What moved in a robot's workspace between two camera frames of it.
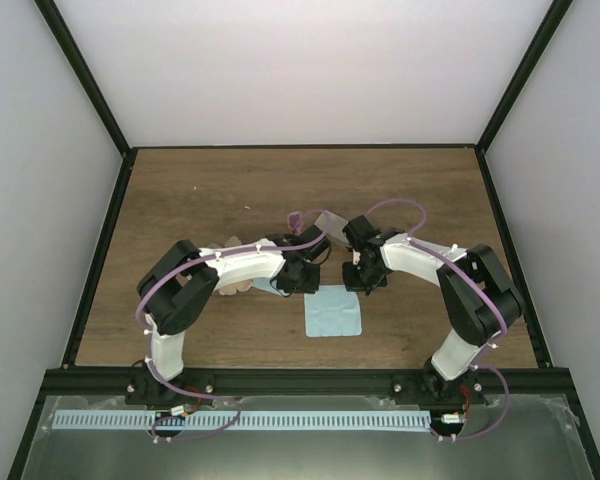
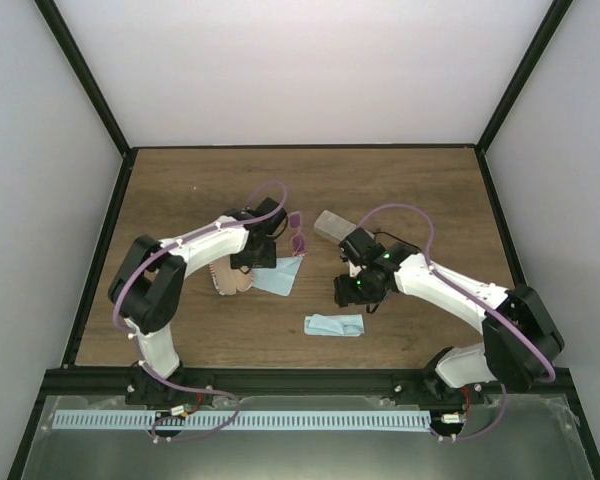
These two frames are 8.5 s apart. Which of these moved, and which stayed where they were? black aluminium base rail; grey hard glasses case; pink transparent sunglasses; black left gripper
Moved: black left gripper
Stayed: black aluminium base rail; grey hard glasses case; pink transparent sunglasses
